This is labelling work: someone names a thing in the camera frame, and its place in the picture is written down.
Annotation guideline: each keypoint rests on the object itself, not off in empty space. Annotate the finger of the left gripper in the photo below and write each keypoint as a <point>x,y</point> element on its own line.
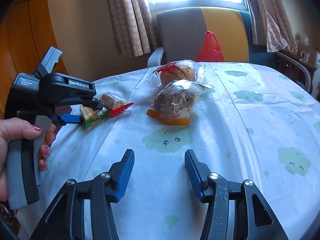
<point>93,103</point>
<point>63,120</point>

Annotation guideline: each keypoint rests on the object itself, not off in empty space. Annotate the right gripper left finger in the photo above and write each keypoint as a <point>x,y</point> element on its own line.
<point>64,217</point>

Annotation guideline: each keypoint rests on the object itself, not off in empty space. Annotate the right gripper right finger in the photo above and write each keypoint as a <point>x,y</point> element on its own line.
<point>253,217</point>

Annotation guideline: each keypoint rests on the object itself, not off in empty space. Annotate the cracker pack green trim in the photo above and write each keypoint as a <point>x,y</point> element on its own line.
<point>92,117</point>

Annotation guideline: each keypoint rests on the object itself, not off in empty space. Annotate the brown roll red-end wrapper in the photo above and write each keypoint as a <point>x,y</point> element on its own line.
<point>114,104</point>

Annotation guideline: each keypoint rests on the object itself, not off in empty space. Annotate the clear bag nut pastry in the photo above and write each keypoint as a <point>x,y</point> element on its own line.
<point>174,103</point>

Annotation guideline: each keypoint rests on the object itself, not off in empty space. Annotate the round bread clear bag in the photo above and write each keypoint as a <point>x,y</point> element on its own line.
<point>178,70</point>

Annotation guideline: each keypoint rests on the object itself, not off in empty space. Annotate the wooden wardrobe panels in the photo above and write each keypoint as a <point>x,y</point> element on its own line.
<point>26,34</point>

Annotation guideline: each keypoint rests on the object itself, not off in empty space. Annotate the beige patterned curtain left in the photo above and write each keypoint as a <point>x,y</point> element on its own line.
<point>133,29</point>

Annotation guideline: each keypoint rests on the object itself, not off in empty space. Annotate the beige patterned curtain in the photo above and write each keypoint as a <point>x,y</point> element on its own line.
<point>133,29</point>
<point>271,26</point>

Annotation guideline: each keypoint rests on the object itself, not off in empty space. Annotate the white cloud pattern tablecloth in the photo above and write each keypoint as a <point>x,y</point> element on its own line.
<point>254,124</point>

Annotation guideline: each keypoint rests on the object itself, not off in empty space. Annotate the grey yellow armchair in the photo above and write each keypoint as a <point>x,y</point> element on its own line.
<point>182,33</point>

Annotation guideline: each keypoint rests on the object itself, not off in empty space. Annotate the red plastic bag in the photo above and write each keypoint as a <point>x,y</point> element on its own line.
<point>211,49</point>

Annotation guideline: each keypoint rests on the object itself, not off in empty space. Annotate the grey office chair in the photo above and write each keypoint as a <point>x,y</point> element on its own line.
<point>298,72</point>

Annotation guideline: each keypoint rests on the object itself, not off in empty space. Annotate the dark wooden side desk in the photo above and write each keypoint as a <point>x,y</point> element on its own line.
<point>300,62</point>

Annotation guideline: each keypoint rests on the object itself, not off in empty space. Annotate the beige patterned curtain right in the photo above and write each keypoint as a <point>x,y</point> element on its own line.
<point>271,26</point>

